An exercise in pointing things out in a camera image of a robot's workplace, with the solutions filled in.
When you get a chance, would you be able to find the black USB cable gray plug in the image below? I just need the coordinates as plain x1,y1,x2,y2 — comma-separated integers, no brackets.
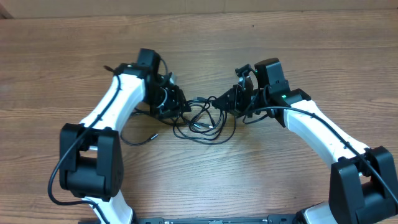
120,108,187,147

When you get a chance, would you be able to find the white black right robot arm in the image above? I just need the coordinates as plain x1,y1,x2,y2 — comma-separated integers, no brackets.
212,58,397,224

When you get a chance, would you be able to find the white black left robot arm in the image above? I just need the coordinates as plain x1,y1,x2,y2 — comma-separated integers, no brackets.
53,49,191,223

